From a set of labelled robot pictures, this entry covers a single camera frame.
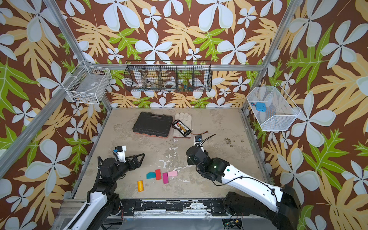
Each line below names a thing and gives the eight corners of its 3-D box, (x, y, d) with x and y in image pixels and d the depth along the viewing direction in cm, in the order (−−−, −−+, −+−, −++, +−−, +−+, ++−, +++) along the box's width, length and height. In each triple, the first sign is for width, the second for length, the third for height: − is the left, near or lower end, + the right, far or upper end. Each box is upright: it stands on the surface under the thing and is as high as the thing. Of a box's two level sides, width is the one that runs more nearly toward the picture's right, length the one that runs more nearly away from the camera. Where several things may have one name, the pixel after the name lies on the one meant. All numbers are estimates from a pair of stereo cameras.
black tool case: (133, 134, 106) (131, 129, 101) (142, 115, 117) (141, 111, 113) (167, 139, 103) (166, 135, 98) (173, 120, 114) (172, 116, 110)
